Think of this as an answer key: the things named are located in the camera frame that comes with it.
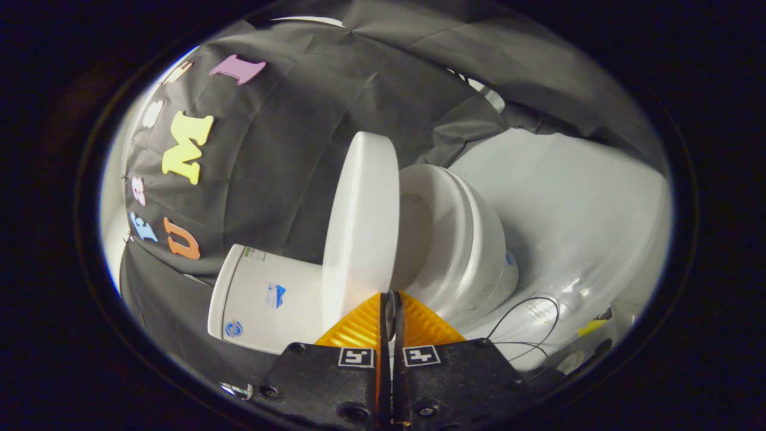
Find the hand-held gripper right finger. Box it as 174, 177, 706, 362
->
392, 291, 522, 431

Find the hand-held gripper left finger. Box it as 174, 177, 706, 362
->
256, 293, 393, 431

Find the white toilet lid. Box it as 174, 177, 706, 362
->
321, 131, 400, 331

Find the white toilet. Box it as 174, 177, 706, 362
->
207, 163, 520, 355

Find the black backdrop cloth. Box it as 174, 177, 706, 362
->
118, 0, 670, 387

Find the thin black cable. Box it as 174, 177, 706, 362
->
485, 296, 561, 363

